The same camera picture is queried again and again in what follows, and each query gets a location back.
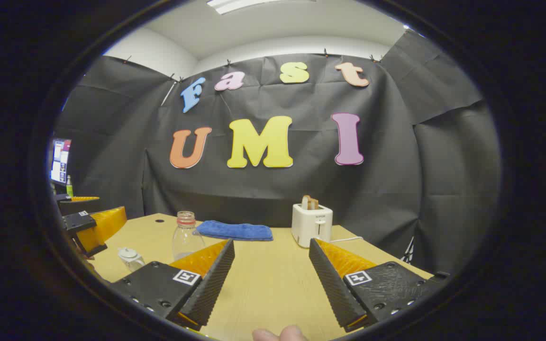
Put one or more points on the blue towel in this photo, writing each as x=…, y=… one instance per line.
x=235, y=230

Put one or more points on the black backdrop cloth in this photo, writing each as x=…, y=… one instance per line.
x=396, y=189

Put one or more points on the toast slice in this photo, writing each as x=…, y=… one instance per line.
x=309, y=202

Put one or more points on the green drink bottle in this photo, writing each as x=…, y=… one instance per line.
x=69, y=187

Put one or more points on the computer monitor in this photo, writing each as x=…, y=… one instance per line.
x=59, y=161

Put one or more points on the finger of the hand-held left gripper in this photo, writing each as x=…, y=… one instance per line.
x=78, y=205
x=79, y=221

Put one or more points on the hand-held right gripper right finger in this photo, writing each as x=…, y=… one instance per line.
x=330, y=284

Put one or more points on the clear plastic water bottle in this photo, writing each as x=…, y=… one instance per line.
x=185, y=239

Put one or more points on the white teacup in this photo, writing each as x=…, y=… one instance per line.
x=135, y=265

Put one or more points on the white toaster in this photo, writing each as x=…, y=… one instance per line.
x=312, y=227

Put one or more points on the ceiling light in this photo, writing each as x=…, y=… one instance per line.
x=235, y=4

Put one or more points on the white teacup lid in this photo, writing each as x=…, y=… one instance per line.
x=127, y=253

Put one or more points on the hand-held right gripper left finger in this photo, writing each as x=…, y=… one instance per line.
x=216, y=279

